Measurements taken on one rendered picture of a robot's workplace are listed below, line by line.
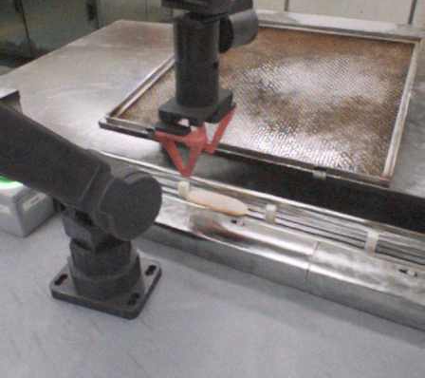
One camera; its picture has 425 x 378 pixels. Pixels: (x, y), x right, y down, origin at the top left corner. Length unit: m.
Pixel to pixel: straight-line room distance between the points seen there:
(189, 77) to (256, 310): 0.29
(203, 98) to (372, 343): 0.35
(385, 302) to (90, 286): 0.34
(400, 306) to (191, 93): 0.35
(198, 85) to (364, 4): 3.78
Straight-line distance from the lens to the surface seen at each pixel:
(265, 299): 0.57
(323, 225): 0.64
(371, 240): 0.61
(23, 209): 0.67
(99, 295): 0.55
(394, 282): 0.56
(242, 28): 0.59
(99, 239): 0.51
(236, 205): 0.64
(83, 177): 0.44
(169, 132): 0.55
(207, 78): 0.55
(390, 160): 0.72
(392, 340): 0.56
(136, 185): 0.47
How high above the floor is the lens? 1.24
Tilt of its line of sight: 31 degrees down
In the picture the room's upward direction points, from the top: straight up
